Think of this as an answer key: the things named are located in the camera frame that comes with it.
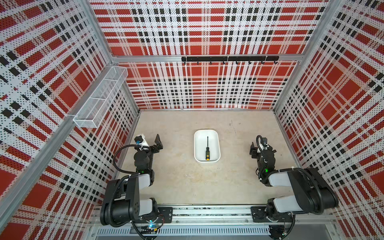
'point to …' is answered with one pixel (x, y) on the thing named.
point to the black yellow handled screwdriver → (207, 154)
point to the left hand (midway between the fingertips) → (153, 136)
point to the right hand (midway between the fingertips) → (260, 142)
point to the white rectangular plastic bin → (200, 144)
